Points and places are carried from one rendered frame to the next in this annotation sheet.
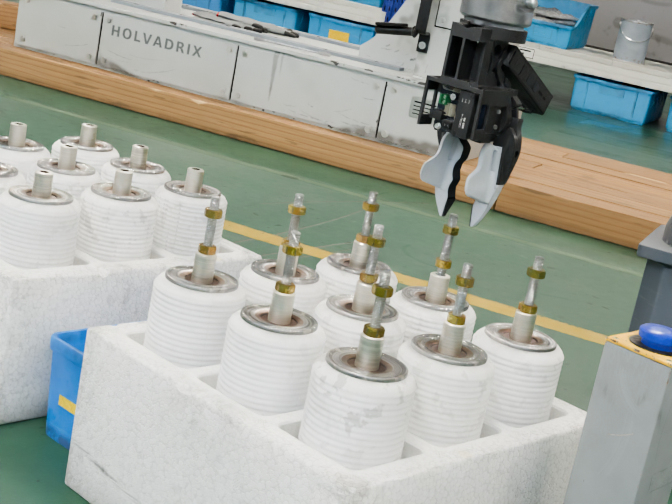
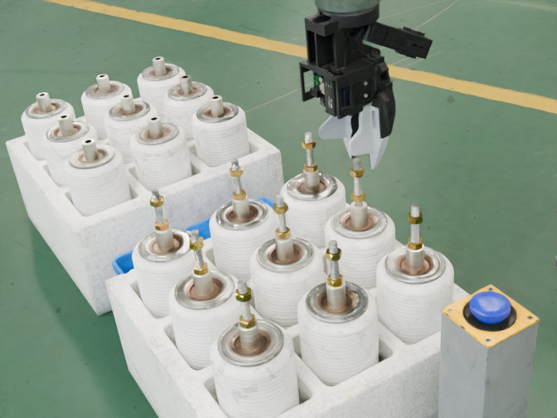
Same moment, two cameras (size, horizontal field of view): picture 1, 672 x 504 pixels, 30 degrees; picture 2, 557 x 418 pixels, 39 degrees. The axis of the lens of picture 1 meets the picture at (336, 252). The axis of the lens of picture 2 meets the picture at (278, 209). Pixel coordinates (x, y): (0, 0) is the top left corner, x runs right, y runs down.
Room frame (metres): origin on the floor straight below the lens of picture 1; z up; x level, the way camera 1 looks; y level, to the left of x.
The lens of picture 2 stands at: (0.46, -0.33, 0.87)
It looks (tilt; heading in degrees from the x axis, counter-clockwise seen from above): 33 degrees down; 21
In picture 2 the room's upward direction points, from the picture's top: 6 degrees counter-clockwise
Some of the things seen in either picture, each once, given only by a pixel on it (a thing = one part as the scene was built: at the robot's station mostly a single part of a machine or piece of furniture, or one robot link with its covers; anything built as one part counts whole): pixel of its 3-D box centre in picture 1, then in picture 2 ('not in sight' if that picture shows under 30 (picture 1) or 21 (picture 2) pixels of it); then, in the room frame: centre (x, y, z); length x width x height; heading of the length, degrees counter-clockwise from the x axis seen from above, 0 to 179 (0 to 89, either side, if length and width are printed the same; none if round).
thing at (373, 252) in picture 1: (372, 260); (282, 221); (1.23, -0.04, 0.30); 0.01 x 0.01 x 0.08
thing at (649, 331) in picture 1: (659, 340); (489, 309); (1.10, -0.30, 0.32); 0.04 x 0.04 x 0.02
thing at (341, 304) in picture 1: (362, 309); (285, 255); (1.23, -0.04, 0.25); 0.08 x 0.08 x 0.01
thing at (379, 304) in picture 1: (377, 312); (245, 308); (1.07, -0.05, 0.30); 0.01 x 0.01 x 0.08
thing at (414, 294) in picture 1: (435, 300); (359, 222); (1.32, -0.12, 0.25); 0.08 x 0.08 x 0.01
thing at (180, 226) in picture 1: (181, 256); (224, 157); (1.61, 0.20, 0.16); 0.10 x 0.10 x 0.18
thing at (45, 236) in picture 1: (31, 268); (104, 203); (1.43, 0.35, 0.16); 0.10 x 0.10 x 0.18
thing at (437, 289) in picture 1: (437, 288); (359, 215); (1.32, -0.12, 0.26); 0.02 x 0.02 x 0.03
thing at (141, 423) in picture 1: (332, 452); (294, 346); (1.23, -0.04, 0.09); 0.39 x 0.39 x 0.18; 48
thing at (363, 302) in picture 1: (364, 297); (284, 246); (1.23, -0.04, 0.26); 0.02 x 0.02 x 0.03
